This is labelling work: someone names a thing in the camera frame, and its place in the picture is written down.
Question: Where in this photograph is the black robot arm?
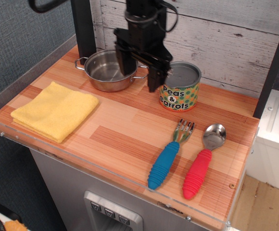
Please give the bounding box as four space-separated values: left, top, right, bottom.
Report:
114 0 178 92

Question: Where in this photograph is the blue handled fork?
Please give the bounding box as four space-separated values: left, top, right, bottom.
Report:
148 119 195 190

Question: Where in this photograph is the red handled spoon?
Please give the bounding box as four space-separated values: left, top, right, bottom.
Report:
182 124 226 199

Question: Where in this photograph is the grey dispenser panel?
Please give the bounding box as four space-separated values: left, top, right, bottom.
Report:
84 191 144 231

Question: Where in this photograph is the peas and carrots can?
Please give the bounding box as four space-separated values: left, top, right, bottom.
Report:
159 61 202 112

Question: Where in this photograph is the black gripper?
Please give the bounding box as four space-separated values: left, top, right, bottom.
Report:
114 16 173 92

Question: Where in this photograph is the clear acrylic table guard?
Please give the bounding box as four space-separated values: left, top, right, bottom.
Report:
0 35 231 229

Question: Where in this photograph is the yellow folded cloth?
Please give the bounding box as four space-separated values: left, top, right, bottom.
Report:
11 82 99 143

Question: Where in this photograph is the black vertical post left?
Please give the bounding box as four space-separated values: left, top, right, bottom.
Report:
71 0 96 58

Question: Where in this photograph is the black vertical post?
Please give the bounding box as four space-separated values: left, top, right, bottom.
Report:
253 43 279 119
71 0 96 58

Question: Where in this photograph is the silver metal pot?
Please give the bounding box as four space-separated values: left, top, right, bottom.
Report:
75 50 148 92

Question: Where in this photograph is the orange object bottom left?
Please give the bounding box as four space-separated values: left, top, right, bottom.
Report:
4 220 28 231

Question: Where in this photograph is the black vertical post right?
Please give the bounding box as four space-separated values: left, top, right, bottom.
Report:
253 43 279 119

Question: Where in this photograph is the black braided cable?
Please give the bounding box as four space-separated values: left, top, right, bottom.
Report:
28 0 65 14

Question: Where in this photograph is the white ribbed appliance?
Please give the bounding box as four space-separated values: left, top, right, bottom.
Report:
246 90 279 189

